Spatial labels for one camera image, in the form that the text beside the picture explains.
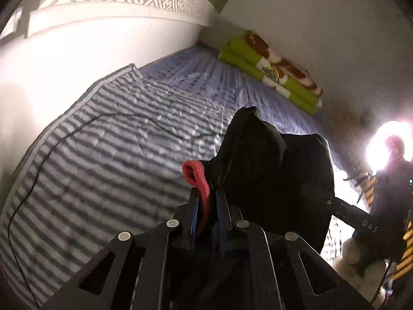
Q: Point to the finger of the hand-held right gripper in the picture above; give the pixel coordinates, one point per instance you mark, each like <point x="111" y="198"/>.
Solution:
<point x="348" y="210"/>

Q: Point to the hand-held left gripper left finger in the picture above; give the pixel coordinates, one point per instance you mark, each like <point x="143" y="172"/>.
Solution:
<point x="194" y="219"/>

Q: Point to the wooden slat railing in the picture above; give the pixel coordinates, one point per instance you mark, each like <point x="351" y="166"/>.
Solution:
<point x="405" y="261"/>

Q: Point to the black garment with red cuff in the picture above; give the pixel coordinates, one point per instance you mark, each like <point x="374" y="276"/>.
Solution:
<point x="274" y="174"/>

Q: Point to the person's right hand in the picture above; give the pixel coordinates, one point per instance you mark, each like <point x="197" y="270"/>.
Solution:
<point x="350" y="252"/>

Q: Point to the brown patterned folded blanket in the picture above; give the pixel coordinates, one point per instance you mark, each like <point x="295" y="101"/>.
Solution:
<point x="284" y="64"/>

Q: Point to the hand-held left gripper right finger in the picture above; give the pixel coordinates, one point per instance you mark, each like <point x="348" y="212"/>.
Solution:
<point x="221" y="219"/>

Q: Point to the black tripod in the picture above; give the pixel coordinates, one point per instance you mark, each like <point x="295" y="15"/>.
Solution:
<point x="356" y="179"/>

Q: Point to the green folded blanket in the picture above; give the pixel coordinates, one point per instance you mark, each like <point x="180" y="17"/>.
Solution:
<point x="242" y="56"/>

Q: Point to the grey striped quilt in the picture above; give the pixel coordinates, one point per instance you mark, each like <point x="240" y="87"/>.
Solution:
<point x="96" y="155"/>

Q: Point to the blue striped bed sheet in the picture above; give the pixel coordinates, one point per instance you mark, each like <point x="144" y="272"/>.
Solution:
<point x="206" y="71"/>

